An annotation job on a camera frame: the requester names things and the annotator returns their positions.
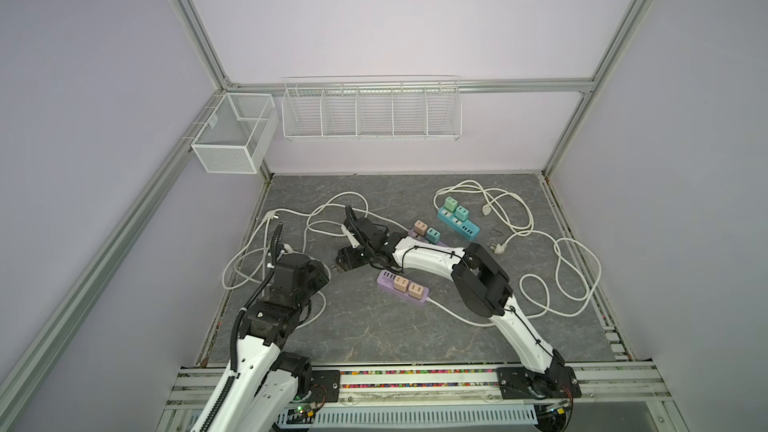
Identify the black power strip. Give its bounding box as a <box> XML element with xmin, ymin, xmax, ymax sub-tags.
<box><xmin>335</xmin><ymin>246</ymin><xmax>369</xmax><ymax>271</ymax></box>

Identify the purple power strip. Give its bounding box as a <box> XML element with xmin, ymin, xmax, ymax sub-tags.
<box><xmin>376</xmin><ymin>270</ymin><xmax>430</xmax><ymax>305</ymax></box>
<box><xmin>408</xmin><ymin>228</ymin><xmax>446</xmax><ymax>247</ymax></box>

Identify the teal power strip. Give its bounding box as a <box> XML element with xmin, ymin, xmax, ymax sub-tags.
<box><xmin>437</xmin><ymin>207</ymin><xmax>480</xmax><ymax>242</ymax></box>

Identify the green plug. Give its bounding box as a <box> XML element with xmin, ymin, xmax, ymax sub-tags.
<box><xmin>443</xmin><ymin>196</ymin><xmax>458</xmax><ymax>212</ymax></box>

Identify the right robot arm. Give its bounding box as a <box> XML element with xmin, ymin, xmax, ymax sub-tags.
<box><xmin>342</xmin><ymin>218</ymin><xmax>578</xmax><ymax>399</ymax></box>

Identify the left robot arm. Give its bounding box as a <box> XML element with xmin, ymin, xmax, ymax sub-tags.
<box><xmin>191</xmin><ymin>252</ymin><xmax>329</xmax><ymax>431</ymax></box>

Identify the pink plug on middle strip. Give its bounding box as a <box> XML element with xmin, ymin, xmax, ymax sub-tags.
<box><xmin>413</xmin><ymin>220</ymin><xmax>429</xmax><ymax>236</ymax></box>

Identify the pink plug front strip left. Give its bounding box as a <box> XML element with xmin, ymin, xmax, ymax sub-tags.
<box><xmin>393</xmin><ymin>276</ymin><xmax>410</xmax><ymax>293</ymax></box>

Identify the pink plug strip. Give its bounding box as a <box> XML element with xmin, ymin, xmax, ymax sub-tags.
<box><xmin>393</xmin><ymin>276</ymin><xmax>410</xmax><ymax>293</ymax></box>
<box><xmin>406</xmin><ymin>282</ymin><xmax>425</xmax><ymax>301</ymax></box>

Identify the pink plug front strip right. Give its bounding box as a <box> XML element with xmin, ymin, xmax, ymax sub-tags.
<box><xmin>406</xmin><ymin>282</ymin><xmax>425</xmax><ymax>301</ymax></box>

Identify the purple power strip front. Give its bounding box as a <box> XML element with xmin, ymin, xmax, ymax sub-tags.
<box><xmin>376</xmin><ymin>270</ymin><xmax>430</xmax><ymax>305</ymax></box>

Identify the white mesh box basket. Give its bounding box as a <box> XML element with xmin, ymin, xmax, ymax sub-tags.
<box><xmin>192</xmin><ymin>93</ymin><xmax>279</xmax><ymax>175</ymax></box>

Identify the white cables left bundle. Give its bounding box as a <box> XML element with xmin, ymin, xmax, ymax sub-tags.
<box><xmin>220</xmin><ymin>190</ymin><xmax>409</xmax><ymax>331</ymax></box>

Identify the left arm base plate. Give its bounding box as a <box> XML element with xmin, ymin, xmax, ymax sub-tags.
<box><xmin>293</xmin><ymin>369</ymin><xmax>341</xmax><ymax>403</ymax></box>

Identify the white wire basket rack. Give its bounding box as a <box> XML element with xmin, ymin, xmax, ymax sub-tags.
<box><xmin>281</xmin><ymin>75</ymin><xmax>463</xmax><ymax>141</ymax></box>

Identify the white cable front strip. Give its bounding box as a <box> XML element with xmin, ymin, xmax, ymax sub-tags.
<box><xmin>427</xmin><ymin>296</ymin><xmax>499</xmax><ymax>329</ymax></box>

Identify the white cable teal strip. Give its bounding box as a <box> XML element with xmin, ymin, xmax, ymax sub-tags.
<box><xmin>432</xmin><ymin>179</ymin><xmax>602</xmax><ymax>319</ymax></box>

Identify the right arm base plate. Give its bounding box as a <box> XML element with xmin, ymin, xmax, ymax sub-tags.
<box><xmin>496</xmin><ymin>364</ymin><xmax>582</xmax><ymax>400</ymax></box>

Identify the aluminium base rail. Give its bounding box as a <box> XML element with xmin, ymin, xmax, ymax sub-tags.
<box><xmin>164</xmin><ymin>361</ymin><xmax>673</xmax><ymax>412</ymax></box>

